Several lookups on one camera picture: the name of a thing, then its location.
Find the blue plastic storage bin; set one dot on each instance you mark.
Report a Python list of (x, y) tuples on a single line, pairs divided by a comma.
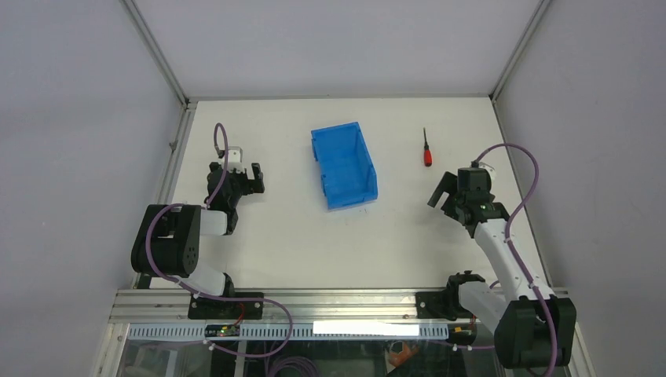
[(347, 173)]

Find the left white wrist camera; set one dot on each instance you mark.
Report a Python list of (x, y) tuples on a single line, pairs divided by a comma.
[(234, 157)]

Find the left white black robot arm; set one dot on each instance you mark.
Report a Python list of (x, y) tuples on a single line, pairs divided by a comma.
[(168, 240)]

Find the aluminium front rail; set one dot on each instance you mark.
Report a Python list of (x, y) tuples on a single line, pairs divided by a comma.
[(305, 305)]

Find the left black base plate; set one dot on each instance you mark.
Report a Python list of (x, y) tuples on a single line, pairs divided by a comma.
[(209, 309)]

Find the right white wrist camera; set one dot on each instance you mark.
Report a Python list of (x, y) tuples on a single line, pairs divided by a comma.
[(489, 169)]

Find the orange object under table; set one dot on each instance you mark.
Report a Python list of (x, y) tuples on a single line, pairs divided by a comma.
[(399, 352)]

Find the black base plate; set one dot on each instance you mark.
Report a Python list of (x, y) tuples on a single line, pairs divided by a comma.
[(209, 309), (442, 304)]

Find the white slotted cable duct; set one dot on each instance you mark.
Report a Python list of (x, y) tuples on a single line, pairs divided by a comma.
[(317, 330)]

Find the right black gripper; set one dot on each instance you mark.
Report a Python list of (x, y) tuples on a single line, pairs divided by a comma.
[(450, 199)]

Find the small green circuit board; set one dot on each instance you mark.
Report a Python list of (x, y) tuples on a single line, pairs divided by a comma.
[(221, 331)]

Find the red handled black screwdriver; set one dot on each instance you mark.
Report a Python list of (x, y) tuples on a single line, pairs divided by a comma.
[(427, 156)]

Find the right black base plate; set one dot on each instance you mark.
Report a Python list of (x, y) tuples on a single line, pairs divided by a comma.
[(442, 304)]

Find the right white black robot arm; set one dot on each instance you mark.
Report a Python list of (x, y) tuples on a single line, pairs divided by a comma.
[(531, 326)]

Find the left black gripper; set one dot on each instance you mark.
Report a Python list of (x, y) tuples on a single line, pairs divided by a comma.
[(238, 181)]

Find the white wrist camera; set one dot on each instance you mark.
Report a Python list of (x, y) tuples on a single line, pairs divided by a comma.
[(489, 169), (234, 157)]

